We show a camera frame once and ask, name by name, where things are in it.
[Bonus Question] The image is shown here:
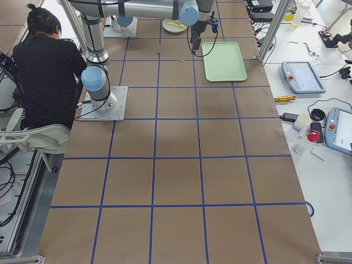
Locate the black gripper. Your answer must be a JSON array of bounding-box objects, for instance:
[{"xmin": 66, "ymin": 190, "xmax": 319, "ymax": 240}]
[{"xmin": 191, "ymin": 18, "xmax": 219, "ymax": 54}]

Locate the yellow plastic fork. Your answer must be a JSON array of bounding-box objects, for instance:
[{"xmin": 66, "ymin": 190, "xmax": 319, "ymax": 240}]
[{"xmin": 167, "ymin": 21, "xmax": 186, "ymax": 29}]

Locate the white round plate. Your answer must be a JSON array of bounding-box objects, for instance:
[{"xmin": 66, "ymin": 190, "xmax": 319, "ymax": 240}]
[{"xmin": 162, "ymin": 19, "xmax": 188, "ymax": 34}]

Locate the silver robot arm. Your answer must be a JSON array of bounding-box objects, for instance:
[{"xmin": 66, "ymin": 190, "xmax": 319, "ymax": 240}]
[
  {"xmin": 101, "ymin": 1, "xmax": 218, "ymax": 55},
  {"xmin": 70, "ymin": 1, "xmax": 182, "ymax": 113}
]

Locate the mint green tray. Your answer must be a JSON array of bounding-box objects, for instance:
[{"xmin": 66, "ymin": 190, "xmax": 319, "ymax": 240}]
[{"xmin": 203, "ymin": 41, "xmax": 247, "ymax": 82}]

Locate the black electronics box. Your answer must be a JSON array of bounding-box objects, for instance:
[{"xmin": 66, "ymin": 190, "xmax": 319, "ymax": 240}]
[{"xmin": 247, "ymin": 0, "xmax": 273, "ymax": 13}]

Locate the upper teach pendant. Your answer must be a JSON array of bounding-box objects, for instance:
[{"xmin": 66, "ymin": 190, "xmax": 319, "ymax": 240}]
[{"xmin": 281, "ymin": 61, "xmax": 326, "ymax": 94}]

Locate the teach pendant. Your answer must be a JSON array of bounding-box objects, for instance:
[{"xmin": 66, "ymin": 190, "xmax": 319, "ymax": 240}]
[
  {"xmin": 281, "ymin": 61, "xmax": 326, "ymax": 94},
  {"xmin": 324, "ymin": 107, "xmax": 351, "ymax": 155}
]

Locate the white bottle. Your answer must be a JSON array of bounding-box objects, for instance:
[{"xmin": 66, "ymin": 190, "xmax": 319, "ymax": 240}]
[{"xmin": 290, "ymin": 0, "xmax": 311, "ymax": 29}]

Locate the black power adapter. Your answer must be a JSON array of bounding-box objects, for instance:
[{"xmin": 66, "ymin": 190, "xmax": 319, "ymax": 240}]
[{"xmin": 279, "ymin": 113, "xmax": 298, "ymax": 123}]

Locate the white cup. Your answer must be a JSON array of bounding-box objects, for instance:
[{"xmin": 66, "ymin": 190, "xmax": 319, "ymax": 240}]
[{"xmin": 292, "ymin": 114, "xmax": 311, "ymax": 131}]

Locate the black round container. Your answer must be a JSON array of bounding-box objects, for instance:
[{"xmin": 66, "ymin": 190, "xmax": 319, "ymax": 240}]
[{"xmin": 310, "ymin": 108, "xmax": 326, "ymax": 122}]

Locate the person in black shirt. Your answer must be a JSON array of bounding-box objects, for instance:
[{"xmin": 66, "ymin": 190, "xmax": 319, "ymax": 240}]
[{"xmin": 13, "ymin": 4, "xmax": 87, "ymax": 128}]

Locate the black smartphone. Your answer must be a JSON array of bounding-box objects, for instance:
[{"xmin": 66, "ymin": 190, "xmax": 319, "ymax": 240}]
[{"xmin": 310, "ymin": 122, "xmax": 325, "ymax": 144}]

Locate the red round object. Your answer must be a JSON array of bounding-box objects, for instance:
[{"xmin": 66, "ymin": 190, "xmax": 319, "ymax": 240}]
[{"xmin": 305, "ymin": 129, "xmax": 321, "ymax": 143}]

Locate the hex key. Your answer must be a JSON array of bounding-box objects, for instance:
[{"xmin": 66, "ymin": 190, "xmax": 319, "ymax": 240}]
[{"xmin": 310, "ymin": 148, "xmax": 325, "ymax": 162}]

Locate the lower teach pendant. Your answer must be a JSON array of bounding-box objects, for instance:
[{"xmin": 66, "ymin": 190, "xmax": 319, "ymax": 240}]
[{"xmin": 324, "ymin": 107, "xmax": 351, "ymax": 155}]

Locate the white office chair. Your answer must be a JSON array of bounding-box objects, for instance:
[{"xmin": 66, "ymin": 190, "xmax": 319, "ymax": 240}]
[{"xmin": 1, "ymin": 108, "xmax": 70, "ymax": 173}]

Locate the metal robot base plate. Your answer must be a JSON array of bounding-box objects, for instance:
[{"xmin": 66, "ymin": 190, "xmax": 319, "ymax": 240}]
[{"xmin": 103, "ymin": 16, "xmax": 138, "ymax": 39}]

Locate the aluminium frame post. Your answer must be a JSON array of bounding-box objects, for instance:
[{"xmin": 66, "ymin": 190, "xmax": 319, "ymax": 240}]
[{"xmin": 257, "ymin": 0, "xmax": 290, "ymax": 62}]

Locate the orange screwdriver handle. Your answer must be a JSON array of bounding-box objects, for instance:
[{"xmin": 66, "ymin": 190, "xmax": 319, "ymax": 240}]
[{"xmin": 274, "ymin": 96, "xmax": 296, "ymax": 103}]

